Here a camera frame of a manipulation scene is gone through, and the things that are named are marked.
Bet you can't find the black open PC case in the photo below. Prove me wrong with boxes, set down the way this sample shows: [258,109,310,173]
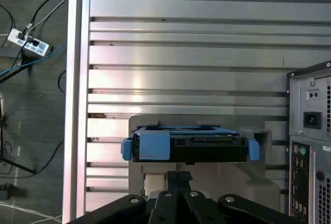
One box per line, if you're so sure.
[287,61,331,224]

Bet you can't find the black stand legs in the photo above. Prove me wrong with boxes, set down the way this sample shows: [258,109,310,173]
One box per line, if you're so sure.
[0,89,37,175]

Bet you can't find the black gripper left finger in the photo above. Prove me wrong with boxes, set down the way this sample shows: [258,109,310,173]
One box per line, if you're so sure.
[66,171,182,224]

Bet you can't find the grey power supply unit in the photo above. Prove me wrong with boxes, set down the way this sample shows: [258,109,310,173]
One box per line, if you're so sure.
[299,77,331,137]

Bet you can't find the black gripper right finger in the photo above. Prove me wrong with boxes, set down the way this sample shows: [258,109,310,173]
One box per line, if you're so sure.
[178,171,306,224]

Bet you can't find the hard disk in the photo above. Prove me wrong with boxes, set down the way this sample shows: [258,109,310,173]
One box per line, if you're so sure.
[121,125,260,165]

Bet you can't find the thin white floor cable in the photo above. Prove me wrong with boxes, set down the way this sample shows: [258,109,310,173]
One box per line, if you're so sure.
[0,200,63,223]

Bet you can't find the blue floor cable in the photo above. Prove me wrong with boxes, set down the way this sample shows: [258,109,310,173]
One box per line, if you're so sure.
[0,43,67,78]

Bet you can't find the white power strip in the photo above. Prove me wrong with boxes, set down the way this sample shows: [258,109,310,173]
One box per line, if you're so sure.
[7,28,50,57]

